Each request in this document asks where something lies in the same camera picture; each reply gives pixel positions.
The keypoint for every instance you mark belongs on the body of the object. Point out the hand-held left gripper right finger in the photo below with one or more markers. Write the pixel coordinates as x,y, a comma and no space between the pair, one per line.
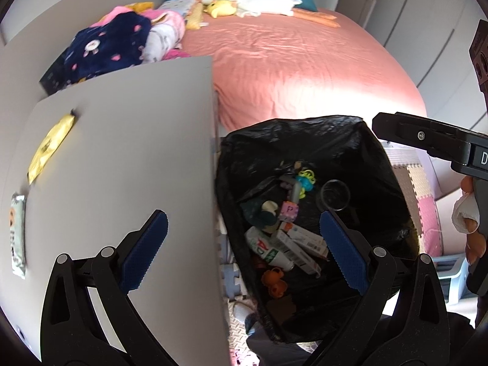
343,251

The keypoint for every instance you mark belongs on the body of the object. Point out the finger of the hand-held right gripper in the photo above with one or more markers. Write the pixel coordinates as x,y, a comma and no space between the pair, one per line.
419,137

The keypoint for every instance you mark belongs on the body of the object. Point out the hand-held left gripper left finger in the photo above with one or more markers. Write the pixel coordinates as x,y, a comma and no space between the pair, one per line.
145,251

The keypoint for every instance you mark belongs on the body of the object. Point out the white carton with red mark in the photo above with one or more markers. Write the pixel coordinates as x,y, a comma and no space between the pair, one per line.
305,236

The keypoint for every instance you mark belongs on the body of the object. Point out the long white cardboard box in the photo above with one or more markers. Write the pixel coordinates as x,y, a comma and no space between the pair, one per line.
301,261

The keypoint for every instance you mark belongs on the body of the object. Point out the purple foam puzzle cube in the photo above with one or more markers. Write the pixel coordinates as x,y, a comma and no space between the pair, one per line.
288,212

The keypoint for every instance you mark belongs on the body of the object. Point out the orange plastic toy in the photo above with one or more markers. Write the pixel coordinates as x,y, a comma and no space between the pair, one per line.
272,278

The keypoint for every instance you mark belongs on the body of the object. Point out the white plastic bottle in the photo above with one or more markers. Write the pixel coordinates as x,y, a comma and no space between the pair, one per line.
267,249

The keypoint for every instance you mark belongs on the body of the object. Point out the teal and cream toy piece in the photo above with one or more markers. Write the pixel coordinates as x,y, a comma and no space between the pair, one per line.
268,207

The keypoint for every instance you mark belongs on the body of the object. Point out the black trash bag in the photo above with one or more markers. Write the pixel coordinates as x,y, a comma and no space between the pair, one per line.
267,152

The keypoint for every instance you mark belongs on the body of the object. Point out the person's right hand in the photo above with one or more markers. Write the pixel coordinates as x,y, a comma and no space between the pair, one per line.
463,209

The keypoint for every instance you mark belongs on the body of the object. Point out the clear plastic cup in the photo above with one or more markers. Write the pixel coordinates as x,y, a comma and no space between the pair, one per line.
333,195

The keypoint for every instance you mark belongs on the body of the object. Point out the cyan plastic toy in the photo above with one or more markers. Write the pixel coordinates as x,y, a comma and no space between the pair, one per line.
307,185

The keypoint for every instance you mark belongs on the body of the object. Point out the light blue plastic stool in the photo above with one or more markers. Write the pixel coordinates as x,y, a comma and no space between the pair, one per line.
453,278

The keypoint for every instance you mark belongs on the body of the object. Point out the white and brown snack packet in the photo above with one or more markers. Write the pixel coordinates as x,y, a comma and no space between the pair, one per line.
17,232

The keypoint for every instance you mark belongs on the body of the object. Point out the yellow snack packet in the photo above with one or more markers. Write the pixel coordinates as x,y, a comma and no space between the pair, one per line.
49,148

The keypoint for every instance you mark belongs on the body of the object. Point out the bed with pink sheet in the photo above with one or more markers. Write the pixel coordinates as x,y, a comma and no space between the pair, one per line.
297,64

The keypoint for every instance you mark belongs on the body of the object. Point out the dark box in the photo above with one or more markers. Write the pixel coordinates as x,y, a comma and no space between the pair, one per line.
51,80

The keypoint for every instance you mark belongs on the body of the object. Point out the white goose plush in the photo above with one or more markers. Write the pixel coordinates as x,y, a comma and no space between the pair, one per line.
267,2

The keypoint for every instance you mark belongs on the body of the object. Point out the navy printed blanket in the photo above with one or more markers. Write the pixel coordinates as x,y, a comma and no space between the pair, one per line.
110,45

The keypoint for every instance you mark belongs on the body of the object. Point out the grey and pink blanket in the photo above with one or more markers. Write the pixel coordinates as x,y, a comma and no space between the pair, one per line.
164,34

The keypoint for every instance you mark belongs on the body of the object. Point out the yellow duck plush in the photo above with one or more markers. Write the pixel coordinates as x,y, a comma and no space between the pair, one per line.
221,7

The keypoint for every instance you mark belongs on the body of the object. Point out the yellow corn plush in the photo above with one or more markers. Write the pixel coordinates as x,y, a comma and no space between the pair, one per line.
195,17

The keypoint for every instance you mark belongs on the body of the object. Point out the pink garment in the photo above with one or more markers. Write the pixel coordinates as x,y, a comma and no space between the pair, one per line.
112,13

